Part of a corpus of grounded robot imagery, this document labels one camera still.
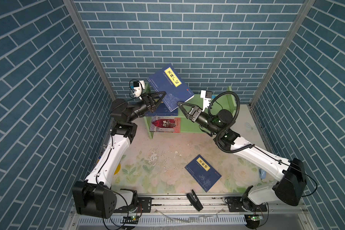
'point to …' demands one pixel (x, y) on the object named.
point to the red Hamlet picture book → (165, 124)
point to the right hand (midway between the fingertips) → (177, 103)
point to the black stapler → (194, 200)
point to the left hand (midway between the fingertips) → (166, 96)
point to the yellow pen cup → (118, 169)
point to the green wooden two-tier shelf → (225, 102)
